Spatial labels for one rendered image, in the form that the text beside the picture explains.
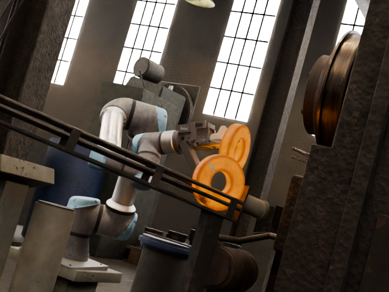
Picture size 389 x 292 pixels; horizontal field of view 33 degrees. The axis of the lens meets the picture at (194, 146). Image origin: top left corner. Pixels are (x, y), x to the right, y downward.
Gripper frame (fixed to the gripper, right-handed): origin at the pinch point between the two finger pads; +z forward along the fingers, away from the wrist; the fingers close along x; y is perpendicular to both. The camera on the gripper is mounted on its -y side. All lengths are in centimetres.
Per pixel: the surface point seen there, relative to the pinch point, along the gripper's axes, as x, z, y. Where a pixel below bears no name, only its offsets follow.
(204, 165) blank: -21.9, -0.7, -10.5
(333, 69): 13.5, 27.5, 23.6
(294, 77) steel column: 688, -187, 237
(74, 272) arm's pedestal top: 9, -65, -39
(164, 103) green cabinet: 333, -205, 115
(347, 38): 21, 31, 36
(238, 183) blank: -12.0, 5.5, -14.5
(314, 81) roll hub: 21.7, 19.3, 23.1
